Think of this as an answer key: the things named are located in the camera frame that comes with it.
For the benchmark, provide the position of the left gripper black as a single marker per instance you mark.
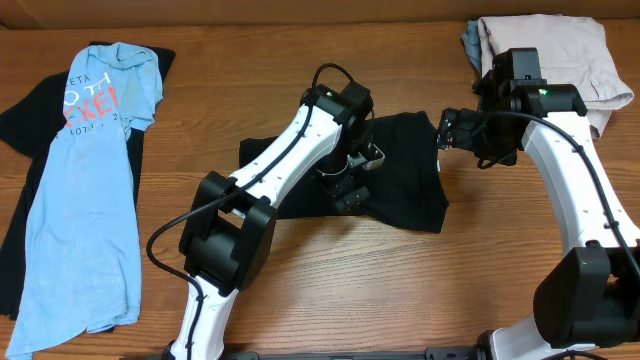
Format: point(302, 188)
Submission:
point(345, 192)

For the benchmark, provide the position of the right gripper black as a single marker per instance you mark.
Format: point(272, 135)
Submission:
point(447, 129)

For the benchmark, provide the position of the black t-shirt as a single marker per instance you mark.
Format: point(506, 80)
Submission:
point(405, 192)
point(29, 127)

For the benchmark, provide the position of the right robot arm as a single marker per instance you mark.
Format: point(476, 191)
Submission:
point(591, 297)

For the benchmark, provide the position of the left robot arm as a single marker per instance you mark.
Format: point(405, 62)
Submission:
point(228, 241)

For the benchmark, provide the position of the folded blue jeans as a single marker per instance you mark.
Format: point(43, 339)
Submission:
point(472, 45)

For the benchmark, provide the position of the beige folded shorts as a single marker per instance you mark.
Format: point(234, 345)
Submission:
point(571, 50)

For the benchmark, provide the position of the light blue t-shirt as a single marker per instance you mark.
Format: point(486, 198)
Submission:
point(82, 247)

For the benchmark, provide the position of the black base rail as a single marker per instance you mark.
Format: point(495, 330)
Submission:
point(431, 353)

